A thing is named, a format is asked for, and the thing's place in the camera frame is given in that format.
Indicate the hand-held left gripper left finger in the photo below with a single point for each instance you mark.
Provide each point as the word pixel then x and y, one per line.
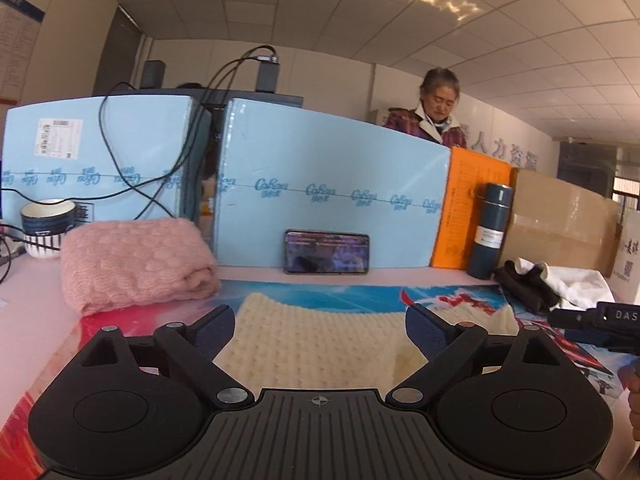
pixel 218 326

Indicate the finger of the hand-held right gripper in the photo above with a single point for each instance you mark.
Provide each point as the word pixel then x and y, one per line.
pixel 586 336
pixel 572 318

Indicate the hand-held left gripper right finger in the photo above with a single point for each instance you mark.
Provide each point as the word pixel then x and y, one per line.
pixel 423 334

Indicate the cream knitted sweater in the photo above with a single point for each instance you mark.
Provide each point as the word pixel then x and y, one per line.
pixel 320 335

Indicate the person's right hand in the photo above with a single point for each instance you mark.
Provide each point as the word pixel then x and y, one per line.
pixel 634 405

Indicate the white cloth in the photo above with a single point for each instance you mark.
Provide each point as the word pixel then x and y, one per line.
pixel 580 282

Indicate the black cloth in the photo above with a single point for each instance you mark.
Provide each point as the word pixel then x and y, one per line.
pixel 527 285

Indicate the colourful printed mat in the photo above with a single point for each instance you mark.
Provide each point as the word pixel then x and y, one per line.
pixel 360 294

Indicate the brown cardboard box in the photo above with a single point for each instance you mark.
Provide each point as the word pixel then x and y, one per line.
pixel 560 220

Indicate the pink knitted sweater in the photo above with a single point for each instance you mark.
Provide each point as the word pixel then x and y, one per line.
pixel 135 265

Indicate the dark teal thermos bottle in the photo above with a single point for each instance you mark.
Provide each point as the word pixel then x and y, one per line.
pixel 489 245

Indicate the black smartphone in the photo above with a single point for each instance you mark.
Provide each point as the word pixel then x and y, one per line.
pixel 327 252

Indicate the orange board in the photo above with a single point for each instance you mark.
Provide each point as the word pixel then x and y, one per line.
pixel 462 200

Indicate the striped ceramic mug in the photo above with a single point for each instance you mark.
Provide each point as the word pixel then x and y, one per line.
pixel 45 232

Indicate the blue foam board with label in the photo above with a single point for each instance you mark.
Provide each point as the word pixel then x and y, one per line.
pixel 65 145

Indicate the black power adapter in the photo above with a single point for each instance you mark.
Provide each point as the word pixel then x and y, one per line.
pixel 267 76

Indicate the black box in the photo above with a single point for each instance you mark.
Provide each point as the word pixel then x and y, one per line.
pixel 152 74

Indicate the wall poster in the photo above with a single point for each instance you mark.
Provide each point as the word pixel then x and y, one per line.
pixel 17 45

